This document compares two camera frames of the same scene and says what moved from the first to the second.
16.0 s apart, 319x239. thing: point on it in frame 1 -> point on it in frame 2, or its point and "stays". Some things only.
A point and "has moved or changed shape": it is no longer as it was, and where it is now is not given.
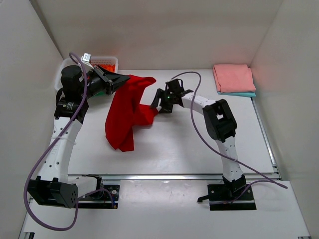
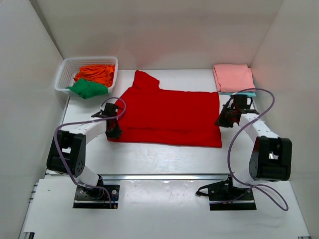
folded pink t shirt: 234,78 stays
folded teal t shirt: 239,94 stays
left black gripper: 105,79 -> 112,130
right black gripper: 166,100 -> 226,119
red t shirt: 126,111 has moved or changed shape
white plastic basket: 111,60 stays
